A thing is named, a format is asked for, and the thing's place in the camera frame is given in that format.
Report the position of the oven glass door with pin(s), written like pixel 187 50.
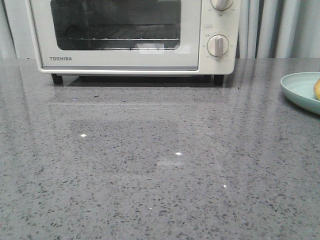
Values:
pixel 51 18

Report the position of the golden croissant bread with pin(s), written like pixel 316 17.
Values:
pixel 316 89

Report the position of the right black oven foot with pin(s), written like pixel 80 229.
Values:
pixel 218 79

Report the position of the black oven foot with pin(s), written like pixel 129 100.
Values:
pixel 57 79
pixel 218 79

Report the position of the white Toshiba toaster oven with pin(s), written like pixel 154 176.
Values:
pixel 212 22

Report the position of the lower oven control knob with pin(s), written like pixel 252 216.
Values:
pixel 218 45

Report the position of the oven control knob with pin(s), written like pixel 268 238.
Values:
pixel 218 45
pixel 221 5

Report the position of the left black oven foot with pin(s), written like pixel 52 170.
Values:
pixel 57 79

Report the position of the upper oven control knob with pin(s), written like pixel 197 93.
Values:
pixel 221 5

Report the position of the light green plate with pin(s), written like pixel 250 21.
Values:
pixel 299 88

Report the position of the wire oven rack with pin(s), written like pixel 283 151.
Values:
pixel 148 37

